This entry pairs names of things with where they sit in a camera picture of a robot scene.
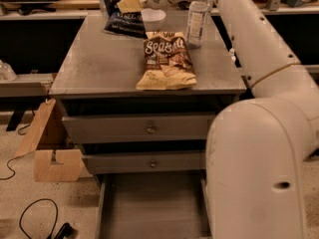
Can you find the blue chip bag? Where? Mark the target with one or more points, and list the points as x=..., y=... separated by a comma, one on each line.
x=130, y=24

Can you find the top grey drawer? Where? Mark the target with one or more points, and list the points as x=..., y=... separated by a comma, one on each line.
x=130, y=128

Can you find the white bowl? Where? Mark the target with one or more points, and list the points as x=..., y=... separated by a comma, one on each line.
x=153, y=19

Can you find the brown sea salt chip bag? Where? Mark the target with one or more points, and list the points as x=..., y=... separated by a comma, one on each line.
x=167, y=65

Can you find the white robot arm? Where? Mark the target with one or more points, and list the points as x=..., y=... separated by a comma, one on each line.
x=255, y=148

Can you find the grey drawer cabinet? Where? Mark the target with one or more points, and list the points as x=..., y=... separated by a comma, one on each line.
x=100, y=73

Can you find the grey drawer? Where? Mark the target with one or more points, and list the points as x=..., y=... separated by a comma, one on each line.
x=153, y=205
x=145, y=161
x=130, y=128

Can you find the clear water bottle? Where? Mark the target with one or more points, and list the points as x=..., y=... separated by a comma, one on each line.
x=195, y=22

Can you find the middle grey drawer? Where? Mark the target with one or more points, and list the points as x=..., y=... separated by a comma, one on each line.
x=145, y=161

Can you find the bottom grey drawer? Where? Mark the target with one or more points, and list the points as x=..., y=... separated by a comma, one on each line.
x=153, y=205

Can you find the hand sanitizer pump bottle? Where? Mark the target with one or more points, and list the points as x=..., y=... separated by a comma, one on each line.
x=232, y=54

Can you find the cardboard box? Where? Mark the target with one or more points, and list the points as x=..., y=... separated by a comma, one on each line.
x=55, y=157

